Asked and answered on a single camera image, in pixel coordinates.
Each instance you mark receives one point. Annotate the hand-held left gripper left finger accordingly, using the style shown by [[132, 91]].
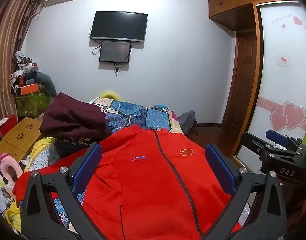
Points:
[[90, 162]]

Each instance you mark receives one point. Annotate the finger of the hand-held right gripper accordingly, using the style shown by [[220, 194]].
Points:
[[253, 143], [275, 135]]

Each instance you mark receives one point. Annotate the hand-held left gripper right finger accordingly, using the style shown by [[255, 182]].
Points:
[[218, 165]]

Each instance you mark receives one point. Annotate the red zip jacket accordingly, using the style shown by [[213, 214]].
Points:
[[148, 185]]

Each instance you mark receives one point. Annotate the dark patterned cloth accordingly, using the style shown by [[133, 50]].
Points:
[[73, 143]]

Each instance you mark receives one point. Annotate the white heart-print sliding door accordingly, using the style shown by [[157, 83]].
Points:
[[275, 92]]

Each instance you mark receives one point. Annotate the maroon garment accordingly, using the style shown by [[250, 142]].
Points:
[[73, 116]]

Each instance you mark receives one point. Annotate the brown wooden door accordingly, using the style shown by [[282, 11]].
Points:
[[244, 92]]

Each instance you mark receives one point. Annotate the dark backpack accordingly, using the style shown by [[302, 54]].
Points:
[[188, 121]]

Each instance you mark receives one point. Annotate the patchwork blanket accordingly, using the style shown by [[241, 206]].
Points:
[[133, 115]]

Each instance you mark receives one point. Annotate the yellow pillow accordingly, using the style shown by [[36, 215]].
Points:
[[111, 95]]

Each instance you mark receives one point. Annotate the wooden folding table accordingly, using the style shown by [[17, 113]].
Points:
[[18, 136]]

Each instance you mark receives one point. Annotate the green storage box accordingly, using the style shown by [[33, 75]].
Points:
[[30, 103]]

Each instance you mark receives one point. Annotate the grey plush cushion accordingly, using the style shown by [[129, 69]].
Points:
[[48, 83]]

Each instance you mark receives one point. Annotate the red box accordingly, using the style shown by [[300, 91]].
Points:
[[7, 127]]

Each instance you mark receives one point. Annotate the yellow cloth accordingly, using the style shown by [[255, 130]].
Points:
[[13, 217]]

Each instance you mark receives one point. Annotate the orange box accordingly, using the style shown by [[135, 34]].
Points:
[[29, 89]]

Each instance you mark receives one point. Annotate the pile of assorted clutter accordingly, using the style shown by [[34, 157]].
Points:
[[24, 66]]

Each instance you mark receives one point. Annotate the brown striped curtain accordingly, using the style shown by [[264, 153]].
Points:
[[8, 55]]

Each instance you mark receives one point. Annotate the wooden overhead cabinets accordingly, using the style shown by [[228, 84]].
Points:
[[233, 2]]

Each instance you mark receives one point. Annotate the small black wall monitor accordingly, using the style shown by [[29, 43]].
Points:
[[115, 51]]

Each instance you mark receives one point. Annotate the wall-mounted black television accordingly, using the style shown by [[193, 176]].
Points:
[[118, 25]]

